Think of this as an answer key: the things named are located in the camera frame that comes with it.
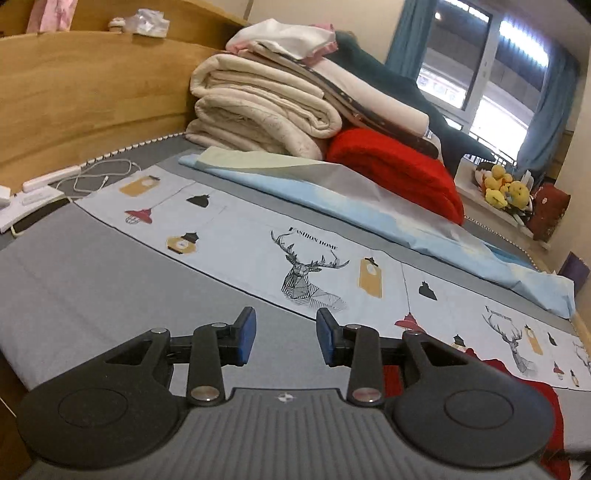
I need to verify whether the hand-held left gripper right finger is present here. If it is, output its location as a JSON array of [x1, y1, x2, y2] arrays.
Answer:
[[316, 308, 468, 407]]

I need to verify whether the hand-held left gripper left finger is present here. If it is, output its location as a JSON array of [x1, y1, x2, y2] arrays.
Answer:
[[99, 306, 258, 408]]

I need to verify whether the red knit garment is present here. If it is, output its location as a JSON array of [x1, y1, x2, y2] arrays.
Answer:
[[382, 347, 574, 480]]

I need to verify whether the pale printed bed sheet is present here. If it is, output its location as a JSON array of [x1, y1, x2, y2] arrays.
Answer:
[[74, 166, 591, 391]]

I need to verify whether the light blue folded sheet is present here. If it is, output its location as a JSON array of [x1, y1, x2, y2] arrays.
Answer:
[[178, 147, 576, 319]]

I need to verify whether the grey mattress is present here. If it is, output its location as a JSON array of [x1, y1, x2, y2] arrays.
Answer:
[[0, 134, 591, 389]]

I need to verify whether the folded red blanket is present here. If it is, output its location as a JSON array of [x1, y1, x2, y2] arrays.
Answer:
[[325, 128, 465, 226]]

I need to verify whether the folded cream blanket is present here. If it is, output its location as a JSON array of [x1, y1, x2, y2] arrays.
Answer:
[[185, 53, 344, 160]]

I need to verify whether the off-white quilt with dark trim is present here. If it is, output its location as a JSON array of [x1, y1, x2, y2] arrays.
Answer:
[[252, 44, 442, 162]]

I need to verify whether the white power strip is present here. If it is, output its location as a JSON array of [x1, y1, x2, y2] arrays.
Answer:
[[22, 166, 84, 193]]

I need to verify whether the dark red cushion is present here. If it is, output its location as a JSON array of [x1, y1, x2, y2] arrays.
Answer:
[[526, 182, 572, 241]]

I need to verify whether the dark teal plush shark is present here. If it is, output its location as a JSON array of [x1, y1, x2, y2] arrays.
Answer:
[[330, 30, 498, 176]]

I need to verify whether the wooden headboard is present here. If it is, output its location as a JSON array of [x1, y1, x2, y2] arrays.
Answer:
[[0, 0, 253, 480]]

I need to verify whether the white and pink folded cloth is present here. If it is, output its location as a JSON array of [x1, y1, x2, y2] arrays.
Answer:
[[226, 19, 341, 64]]

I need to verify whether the window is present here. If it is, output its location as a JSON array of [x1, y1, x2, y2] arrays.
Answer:
[[416, 0, 557, 163]]

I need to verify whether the blue curtain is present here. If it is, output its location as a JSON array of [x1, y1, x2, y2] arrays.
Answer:
[[515, 41, 581, 174], [385, 0, 437, 82]]

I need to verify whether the clear plastic bag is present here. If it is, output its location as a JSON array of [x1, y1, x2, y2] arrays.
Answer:
[[122, 8, 172, 37]]

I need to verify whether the white cable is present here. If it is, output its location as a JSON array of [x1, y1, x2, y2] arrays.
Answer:
[[69, 158, 142, 199]]

